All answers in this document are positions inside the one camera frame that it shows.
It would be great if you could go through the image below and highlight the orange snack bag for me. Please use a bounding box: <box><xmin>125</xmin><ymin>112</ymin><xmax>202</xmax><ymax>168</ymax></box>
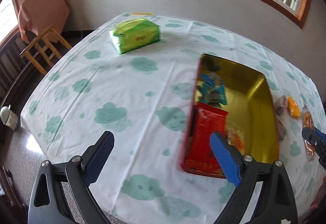
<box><xmin>287</xmin><ymin>96</ymin><xmax>301</xmax><ymax>119</ymax></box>

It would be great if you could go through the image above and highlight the clear peanut snack bag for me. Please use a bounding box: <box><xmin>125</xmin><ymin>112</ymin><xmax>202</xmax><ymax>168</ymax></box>
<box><xmin>225</xmin><ymin>122</ymin><xmax>245</xmax><ymax>155</ymax></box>

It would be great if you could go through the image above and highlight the red snack pack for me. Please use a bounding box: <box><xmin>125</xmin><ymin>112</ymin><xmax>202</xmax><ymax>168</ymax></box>
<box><xmin>181</xmin><ymin>102</ymin><xmax>228</xmax><ymax>178</ymax></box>

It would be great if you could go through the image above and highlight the blue cookie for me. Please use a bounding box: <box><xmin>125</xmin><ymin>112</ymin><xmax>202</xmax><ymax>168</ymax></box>
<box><xmin>197</xmin><ymin>72</ymin><xmax>228</xmax><ymax>108</ymax></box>

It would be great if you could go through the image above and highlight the clear orange cracker bag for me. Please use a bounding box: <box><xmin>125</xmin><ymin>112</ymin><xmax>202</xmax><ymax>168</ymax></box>
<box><xmin>302</xmin><ymin>104</ymin><xmax>316</xmax><ymax>162</ymax></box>

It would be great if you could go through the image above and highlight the dark seaweed snack pack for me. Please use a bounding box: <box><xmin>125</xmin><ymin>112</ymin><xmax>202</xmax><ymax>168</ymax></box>
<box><xmin>277</xmin><ymin>119</ymin><xmax>288</xmax><ymax>142</ymax></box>

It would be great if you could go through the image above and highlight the red white candy pack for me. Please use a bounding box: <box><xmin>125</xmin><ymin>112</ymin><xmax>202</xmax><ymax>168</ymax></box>
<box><xmin>274</xmin><ymin>95</ymin><xmax>288</xmax><ymax>115</ymax></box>

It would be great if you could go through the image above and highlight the gold and maroon tin box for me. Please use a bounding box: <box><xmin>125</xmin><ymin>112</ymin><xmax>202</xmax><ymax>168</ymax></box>
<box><xmin>188</xmin><ymin>54</ymin><xmax>279</xmax><ymax>163</ymax></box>

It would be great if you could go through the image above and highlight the white trash bin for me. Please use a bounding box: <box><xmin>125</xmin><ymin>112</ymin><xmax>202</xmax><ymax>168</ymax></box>
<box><xmin>1</xmin><ymin>106</ymin><xmax>19</xmax><ymax>131</ymax></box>

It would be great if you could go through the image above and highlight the cloud pattern tablecloth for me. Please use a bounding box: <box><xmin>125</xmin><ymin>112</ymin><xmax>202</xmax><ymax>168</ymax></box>
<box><xmin>20</xmin><ymin>13</ymin><xmax>325</xmax><ymax>223</ymax></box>

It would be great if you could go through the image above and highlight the green tissue pack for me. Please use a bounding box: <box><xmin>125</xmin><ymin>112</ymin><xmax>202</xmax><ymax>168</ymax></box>
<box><xmin>109</xmin><ymin>18</ymin><xmax>160</xmax><ymax>54</ymax></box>

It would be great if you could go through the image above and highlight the wooden chair with cloth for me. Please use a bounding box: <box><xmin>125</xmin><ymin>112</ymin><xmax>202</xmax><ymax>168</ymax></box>
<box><xmin>18</xmin><ymin>0</ymin><xmax>72</xmax><ymax>75</ymax></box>

